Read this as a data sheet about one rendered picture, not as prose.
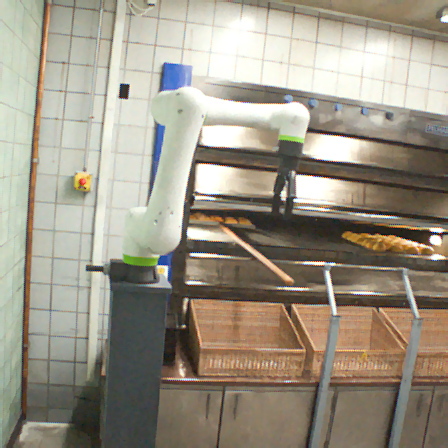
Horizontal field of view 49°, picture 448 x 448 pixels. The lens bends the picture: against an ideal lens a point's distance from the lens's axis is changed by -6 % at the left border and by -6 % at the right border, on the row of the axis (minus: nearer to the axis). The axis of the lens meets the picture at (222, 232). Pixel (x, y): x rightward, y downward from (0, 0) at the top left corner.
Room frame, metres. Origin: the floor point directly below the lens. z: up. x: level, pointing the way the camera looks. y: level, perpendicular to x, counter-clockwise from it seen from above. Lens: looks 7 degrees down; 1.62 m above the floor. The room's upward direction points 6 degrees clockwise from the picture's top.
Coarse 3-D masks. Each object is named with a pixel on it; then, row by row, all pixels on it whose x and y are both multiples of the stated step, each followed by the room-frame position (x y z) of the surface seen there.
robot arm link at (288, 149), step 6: (282, 144) 1.84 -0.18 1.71; (288, 144) 1.83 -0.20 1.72; (294, 144) 1.83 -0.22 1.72; (300, 144) 1.84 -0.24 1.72; (282, 150) 1.84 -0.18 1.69; (288, 150) 1.83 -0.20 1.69; (294, 150) 1.83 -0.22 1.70; (300, 150) 1.84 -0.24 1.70; (282, 156) 1.86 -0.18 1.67; (288, 156) 1.84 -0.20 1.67; (294, 156) 1.84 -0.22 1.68; (300, 156) 1.85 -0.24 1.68
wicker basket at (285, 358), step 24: (192, 312) 2.77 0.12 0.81; (216, 312) 2.90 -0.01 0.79; (240, 312) 2.93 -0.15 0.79; (264, 312) 2.96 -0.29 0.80; (192, 336) 2.70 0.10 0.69; (216, 336) 2.86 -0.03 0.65; (240, 336) 2.90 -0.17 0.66; (264, 336) 2.93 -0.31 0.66; (288, 336) 2.80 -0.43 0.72; (192, 360) 2.62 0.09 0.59; (216, 360) 2.65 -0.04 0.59; (240, 360) 2.48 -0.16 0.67; (264, 360) 2.50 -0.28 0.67; (288, 360) 2.53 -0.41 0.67
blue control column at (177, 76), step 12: (168, 72) 2.85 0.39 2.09; (180, 72) 2.86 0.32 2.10; (168, 84) 2.85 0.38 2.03; (180, 84) 2.86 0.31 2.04; (156, 132) 2.86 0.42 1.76; (156, 144) 2.84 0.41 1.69; (156, 168) 2.85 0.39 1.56; (168, 264) 2.87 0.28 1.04; (168, 276) 2.87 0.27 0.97; (168, 300) 2.87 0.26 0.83
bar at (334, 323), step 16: (192, 256) 2.54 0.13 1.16; (208, 256) 2.56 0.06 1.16; (224, 256) 2.58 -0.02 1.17; (240, 256) 2.60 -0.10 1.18; (400, 272) 2.77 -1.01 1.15; (336, 320) 2.45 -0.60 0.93; (416, 320) 2.54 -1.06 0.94; (336, 336) 2.46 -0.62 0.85; (416, 336) 2.54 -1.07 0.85; (416, 352) 2.55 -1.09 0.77; (320, 384) 2.47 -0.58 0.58; (320, 400) 2.45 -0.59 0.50; (400, 400) 2.55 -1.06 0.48; (320, 416) 2.45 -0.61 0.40; (400, 416) 2.54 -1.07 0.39; (320, 432) 2.46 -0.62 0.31; (400, 432) 2.55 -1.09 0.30
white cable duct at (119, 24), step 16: (112, 48) 2.80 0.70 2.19; (112, 64) 2.80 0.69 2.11; (112, 80) 2.80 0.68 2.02; (112, 96) 2.81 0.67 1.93; (112, 112) 2.81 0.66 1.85; (96, 208) 2.80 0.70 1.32; (96, 224) 2.80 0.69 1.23; (96, 240) 2.80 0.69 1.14; (96, 256) 2.80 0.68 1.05; (96, 272) 2.81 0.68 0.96; (96, 288) 2.81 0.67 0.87; (96, 304) 2.81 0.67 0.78; (96, 320) 2.81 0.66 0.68; (96, 336) 2.81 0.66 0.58; (96, 352) 2.81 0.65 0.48
